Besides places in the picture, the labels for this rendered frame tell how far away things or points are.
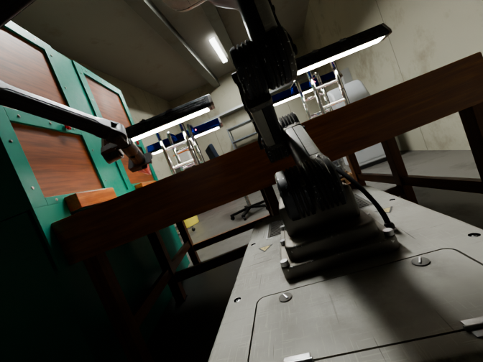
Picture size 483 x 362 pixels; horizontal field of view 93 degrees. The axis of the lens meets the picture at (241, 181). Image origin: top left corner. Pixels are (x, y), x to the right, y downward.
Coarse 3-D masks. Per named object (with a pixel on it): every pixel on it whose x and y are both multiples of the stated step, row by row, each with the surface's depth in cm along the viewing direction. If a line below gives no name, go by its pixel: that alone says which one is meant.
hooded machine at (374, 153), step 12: (348, 84) 342; (360, 84) 333; (336, 96) 339; (348, 96) 334; (360, 96) 330; (336, 108) 338; (360, 156) 331; (372, 156) 328; (384, 156) 326; (360, 168) 337
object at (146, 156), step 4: (140, 152) 97; (148, 152) 103; (136, 156) 95; (140, 156) 97; (144, 156) 102; (148, 156) 101; (132, 160) 97; (136, 160) 97; (140, 160) 98; (144, 160) 100; (148, 160) 100; (132, 164) 100; (136, 164) 99; (140, 164) 99; (144, 164) 100; (128, 168) 99; (132, 168) 99
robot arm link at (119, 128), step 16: (0, 80) 66; (0, 96) 65; (16, 96) 67; (32, 96) 70; (32, 112) 71; (48, 112) 72; (64, 112) 74; (80, 112) 79; (80, 128) 80; (96, 128) 81; (112, 128) 84
